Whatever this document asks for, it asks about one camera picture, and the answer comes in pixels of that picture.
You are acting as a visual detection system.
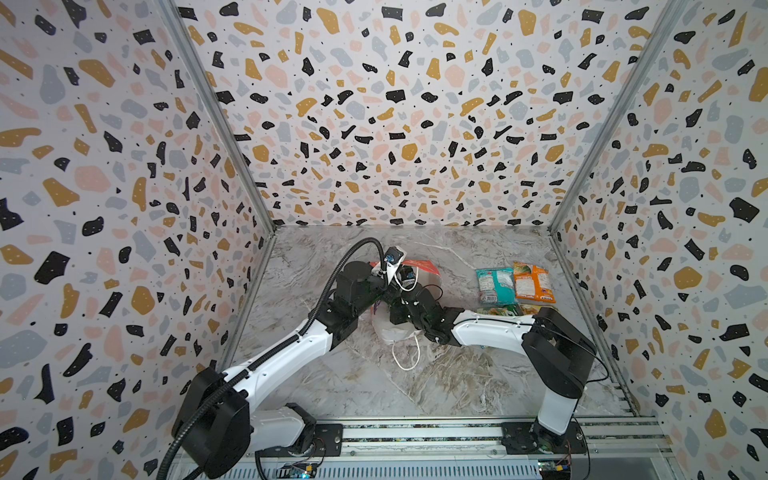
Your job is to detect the yellow green snack packet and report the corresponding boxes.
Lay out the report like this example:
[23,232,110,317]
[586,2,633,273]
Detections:
[477,303,545,317]

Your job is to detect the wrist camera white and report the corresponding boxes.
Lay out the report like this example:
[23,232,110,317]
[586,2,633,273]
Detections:
[398,265,419,291]
[382,246,406,283]

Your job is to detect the corner aluminium post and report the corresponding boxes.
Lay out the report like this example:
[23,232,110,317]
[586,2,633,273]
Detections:
[154,0,277,232]
[548,0,691,232]

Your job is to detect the red paper gift bag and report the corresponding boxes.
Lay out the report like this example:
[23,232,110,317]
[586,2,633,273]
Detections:
[369,259,444,372]

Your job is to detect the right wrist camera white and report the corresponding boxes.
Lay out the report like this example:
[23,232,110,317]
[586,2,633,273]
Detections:
[398,265,419,291]

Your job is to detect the left circuit board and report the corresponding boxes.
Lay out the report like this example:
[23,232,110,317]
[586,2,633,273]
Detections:
[276,462,318,479]

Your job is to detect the orange snack packet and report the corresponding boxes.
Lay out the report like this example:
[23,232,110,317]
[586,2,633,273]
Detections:
[513,262,556,304]

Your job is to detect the right circuit board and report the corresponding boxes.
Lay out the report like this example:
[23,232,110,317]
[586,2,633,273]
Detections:
[537,461,571,480]

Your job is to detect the teal snack packet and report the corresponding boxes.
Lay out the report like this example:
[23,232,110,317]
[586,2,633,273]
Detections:
[476,268,517,306]

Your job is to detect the right corner aluminium post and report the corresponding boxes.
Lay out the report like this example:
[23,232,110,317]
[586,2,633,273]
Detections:
[548,0,691,232]

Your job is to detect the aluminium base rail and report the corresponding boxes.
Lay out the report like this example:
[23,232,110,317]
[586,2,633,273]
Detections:
[164,416,676,480]

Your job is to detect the circuit board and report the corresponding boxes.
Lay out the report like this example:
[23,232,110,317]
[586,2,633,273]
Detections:
[276,462,318,479]
[537,461,571,480]

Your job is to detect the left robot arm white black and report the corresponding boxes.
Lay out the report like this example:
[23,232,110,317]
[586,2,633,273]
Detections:
[157,261,399,479]

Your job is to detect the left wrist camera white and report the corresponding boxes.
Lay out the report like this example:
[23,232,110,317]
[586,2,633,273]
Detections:
[382,246,406,283]

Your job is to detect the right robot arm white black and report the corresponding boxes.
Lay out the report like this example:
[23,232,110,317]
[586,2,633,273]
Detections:
[383,288,597,454]

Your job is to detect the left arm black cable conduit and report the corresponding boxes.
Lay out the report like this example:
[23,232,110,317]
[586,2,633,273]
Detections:
[155,237,386,480]

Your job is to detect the left corner aluminium post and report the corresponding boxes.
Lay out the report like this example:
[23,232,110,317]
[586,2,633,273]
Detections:
[154,0,277,232]

